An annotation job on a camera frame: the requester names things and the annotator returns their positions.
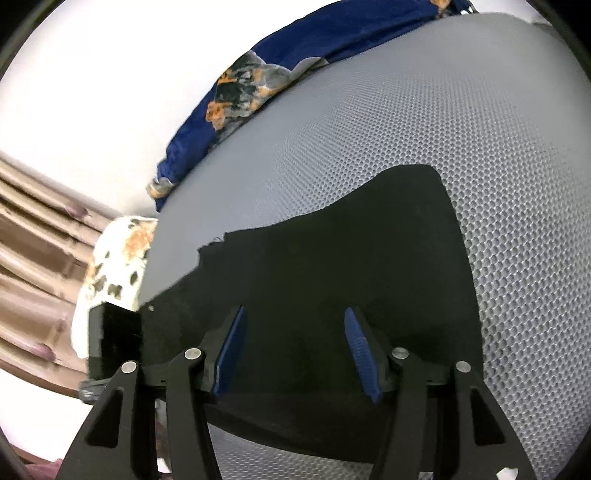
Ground beige curtain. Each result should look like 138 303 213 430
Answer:
0 150 120 398

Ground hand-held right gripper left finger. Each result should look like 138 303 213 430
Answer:
60 305 248 480

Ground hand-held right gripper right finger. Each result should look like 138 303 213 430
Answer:
344 307 539 480

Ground blue floral blanket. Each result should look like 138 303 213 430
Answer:
147 0 476 213

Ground grey mesh bed mat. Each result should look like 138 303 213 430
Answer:
137 13 591 480

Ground black pants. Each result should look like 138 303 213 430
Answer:
137 164 484 463

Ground white floral pillow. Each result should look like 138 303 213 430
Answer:
71 216 158 360

